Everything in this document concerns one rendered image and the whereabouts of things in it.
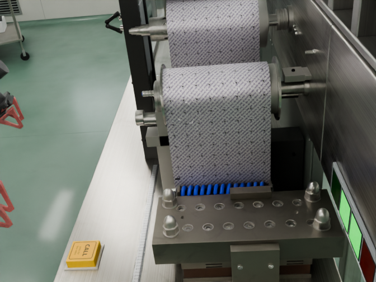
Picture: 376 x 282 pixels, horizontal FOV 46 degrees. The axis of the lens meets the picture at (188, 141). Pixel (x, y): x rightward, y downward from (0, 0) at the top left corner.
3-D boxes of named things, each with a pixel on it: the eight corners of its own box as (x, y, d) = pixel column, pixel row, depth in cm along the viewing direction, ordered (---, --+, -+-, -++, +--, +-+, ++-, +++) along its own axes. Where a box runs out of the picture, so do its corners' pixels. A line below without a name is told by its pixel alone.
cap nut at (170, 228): (163, 226, 98) (161, 211, 95) (180, 226, 97) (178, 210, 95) (162, 238, 95) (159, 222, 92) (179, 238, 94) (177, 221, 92)
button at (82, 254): (74, 247, 113) (73, 240, 112) (101, 246, 113) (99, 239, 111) (67, 268, 107) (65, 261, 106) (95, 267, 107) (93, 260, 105)
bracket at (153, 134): (157, 198, 128) (142, 103, 112) (179, 197, 127) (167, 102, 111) (155, 210, 123) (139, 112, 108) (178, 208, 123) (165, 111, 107)
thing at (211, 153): (175, 188, 111) (167, 124, 101) (269, 184, 109) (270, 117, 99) (175, 189, 110) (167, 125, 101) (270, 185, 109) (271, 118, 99)
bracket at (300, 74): (281, 74, 103) (281, 65, 102) (306, 72, 102) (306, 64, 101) (284, 82, 98) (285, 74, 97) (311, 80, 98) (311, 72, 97)
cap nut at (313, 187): (302, 192, 103) (303, 177, 101) (318, 192, 103) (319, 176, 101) (305, 202, 100) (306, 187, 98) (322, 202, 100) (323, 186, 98)
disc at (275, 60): (270, 103, 112) (271, 46, 105) (272, 103, 112) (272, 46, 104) (278, 132, 99) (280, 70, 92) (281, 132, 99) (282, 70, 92)
